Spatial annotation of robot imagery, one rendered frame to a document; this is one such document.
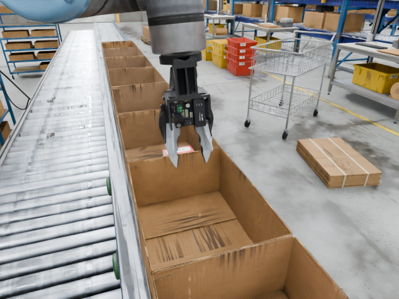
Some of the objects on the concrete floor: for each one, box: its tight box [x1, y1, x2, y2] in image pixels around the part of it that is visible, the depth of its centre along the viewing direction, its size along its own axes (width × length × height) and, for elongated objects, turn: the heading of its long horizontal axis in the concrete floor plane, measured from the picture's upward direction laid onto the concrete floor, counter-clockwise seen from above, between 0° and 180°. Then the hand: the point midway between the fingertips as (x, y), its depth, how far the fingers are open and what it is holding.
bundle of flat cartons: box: [296, 138, 382, 189], centre depth 277 cm, size 69×47×13 cm
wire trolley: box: [245, 30, 335, 139], centre depth 354 cm, size 107×56×103 cm, turn 139°
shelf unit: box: [0, 1, 62, 79], centre depth 536 cm, size 98×49×196 cm, turn 109°
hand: (190, 156), depth 58 cm, fingers open, 5 cm apart
